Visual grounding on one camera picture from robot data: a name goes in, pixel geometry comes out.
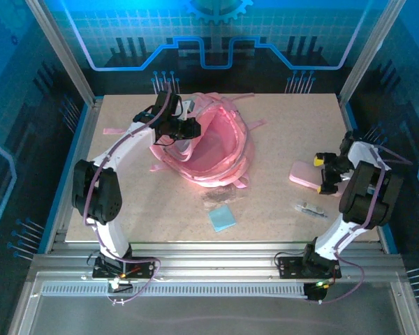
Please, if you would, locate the pink pencil case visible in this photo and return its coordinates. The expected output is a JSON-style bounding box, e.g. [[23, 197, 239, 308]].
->
[[288, 160, 346, 198]]

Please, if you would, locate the pink student backpack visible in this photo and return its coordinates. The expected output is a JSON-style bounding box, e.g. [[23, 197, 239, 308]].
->
[[103, 91, 268, 190]]

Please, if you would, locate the clear bag of dark items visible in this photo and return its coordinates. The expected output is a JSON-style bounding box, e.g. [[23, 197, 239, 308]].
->
[[201, 186, 246, 206]]

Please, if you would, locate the blue sticky note pad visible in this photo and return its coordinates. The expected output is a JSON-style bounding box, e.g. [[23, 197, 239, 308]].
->
[[208, 204, 237, 233]]

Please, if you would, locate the small black control box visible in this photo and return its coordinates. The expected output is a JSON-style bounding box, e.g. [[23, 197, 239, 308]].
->
[[303, 281, 328, 303]]

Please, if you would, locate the grey metal tray panel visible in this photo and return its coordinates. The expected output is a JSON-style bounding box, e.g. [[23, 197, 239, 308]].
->
[[6, 271, 419, 335]]

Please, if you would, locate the aluminium table side rail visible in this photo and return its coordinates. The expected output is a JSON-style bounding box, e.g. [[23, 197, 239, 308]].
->
[[337, 96, 399, 254], [43, 96, 104, 254]]

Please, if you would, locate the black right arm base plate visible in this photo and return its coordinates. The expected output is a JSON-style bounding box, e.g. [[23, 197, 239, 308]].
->
[[278, 256, 342, 279]]

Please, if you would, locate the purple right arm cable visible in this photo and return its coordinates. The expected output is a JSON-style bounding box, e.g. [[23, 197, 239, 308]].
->
[[317, 145, 413, 304]]

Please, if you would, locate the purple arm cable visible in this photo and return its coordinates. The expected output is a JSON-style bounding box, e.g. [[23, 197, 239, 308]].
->
[[83, 82, 175, 305], [317, 145, 413, 304]]

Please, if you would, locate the aluminium frame post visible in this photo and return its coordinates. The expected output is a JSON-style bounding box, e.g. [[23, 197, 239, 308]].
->
[[24, 0, 98, 107], [337, 0, 408, 107]]

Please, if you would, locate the aluminium front rail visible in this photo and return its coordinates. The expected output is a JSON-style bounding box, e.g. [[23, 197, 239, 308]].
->
[[29, 240, 408, 280]]

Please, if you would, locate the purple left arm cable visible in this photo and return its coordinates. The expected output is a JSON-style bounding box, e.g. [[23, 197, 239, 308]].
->
[[83, 82, 175, 305]]

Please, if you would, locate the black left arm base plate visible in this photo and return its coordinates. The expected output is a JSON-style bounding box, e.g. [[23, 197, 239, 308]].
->
[[91, 257, 158, 279]]

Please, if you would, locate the slotted grey cable duct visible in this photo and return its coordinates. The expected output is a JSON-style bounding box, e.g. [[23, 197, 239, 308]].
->
[[41, 284, 310, 298]]

